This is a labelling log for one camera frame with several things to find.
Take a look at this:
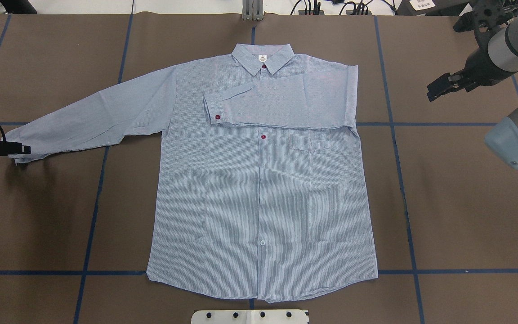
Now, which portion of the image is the black cable bundle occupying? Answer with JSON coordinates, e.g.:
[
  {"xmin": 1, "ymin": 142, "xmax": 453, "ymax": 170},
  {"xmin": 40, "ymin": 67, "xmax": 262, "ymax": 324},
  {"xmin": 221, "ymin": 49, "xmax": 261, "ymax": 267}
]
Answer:
[{"xmin": 290, "ymin": 0, "xmax": 398, "ymax": 16}]

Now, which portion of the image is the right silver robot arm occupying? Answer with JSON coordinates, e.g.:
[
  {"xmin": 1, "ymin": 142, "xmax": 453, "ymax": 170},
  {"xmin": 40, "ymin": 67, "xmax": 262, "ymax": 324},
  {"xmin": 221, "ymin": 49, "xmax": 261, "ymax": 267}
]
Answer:
[{"xmin": 426, "ymin": 0, "xmax": 518, "ymax": 170}]

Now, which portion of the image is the grey aluminium frame post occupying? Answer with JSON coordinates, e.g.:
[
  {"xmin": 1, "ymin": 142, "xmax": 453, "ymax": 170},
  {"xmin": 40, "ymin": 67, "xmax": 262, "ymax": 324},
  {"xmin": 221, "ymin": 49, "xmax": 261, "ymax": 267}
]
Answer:
[{"xmin": 242, "ymin": 0, "xmax": 264, "ymax": 21}]

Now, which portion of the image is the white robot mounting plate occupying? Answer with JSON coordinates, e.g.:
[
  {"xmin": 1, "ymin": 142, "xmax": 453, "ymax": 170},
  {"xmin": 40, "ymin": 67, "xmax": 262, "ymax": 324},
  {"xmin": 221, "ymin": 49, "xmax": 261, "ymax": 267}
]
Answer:
[{"xmin": 191, "ymin": 309, "xmax": 310, "ymax": 324}]

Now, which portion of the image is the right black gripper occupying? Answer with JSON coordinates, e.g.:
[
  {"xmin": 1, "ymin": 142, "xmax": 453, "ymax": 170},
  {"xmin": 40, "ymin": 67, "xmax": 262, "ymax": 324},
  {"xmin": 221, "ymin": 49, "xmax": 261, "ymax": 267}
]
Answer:
[{"xmin": 426, "ymin": 47, "xmax": 511, "ymax": 102}]

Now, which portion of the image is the black box with label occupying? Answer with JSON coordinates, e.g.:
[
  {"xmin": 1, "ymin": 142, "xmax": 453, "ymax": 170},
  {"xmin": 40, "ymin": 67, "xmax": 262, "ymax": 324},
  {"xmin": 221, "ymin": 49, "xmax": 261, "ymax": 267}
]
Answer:
[{"xmin": 395, "ymin": 0, "xmax": 469, "ymax": 16}]

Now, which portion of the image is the light blue striped shirt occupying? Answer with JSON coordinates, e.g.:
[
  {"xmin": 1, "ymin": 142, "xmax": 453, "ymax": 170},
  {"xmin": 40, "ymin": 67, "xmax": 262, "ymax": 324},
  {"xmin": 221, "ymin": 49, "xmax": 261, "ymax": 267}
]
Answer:
[{"xmin": 6, "ymin": 44, "xmax": 379, "ymax": 303}]

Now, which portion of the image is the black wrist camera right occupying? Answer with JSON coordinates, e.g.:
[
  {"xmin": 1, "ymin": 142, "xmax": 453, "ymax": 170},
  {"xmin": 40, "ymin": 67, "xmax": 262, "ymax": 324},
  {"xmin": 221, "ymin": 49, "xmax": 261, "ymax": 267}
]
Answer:
[{"xmin": 453, "ymin": 0, "xmax": 512, "ymax": 47}]

